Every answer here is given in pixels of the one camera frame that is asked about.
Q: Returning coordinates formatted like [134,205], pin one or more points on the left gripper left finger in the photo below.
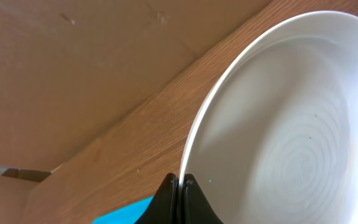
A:
[163,207]

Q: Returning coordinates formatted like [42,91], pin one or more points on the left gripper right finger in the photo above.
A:
[195,208]

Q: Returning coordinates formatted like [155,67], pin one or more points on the white plate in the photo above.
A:
[276,138]

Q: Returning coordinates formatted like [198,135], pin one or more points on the teal plastic tray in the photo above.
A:
[125,215]

